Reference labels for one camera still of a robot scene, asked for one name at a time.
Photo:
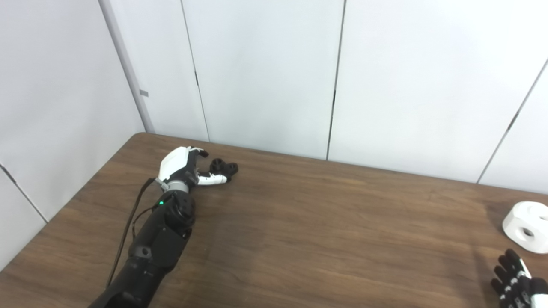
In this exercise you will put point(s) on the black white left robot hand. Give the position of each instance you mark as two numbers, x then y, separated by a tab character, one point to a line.
175	162

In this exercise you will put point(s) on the round white piece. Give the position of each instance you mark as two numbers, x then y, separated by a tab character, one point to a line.
524	218

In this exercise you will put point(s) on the black flanged holder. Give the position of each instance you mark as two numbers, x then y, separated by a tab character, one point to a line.
224	167

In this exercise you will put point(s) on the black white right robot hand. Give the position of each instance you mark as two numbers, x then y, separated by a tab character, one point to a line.
520	291

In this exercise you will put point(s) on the grey wall post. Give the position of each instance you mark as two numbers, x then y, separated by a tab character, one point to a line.
128	72

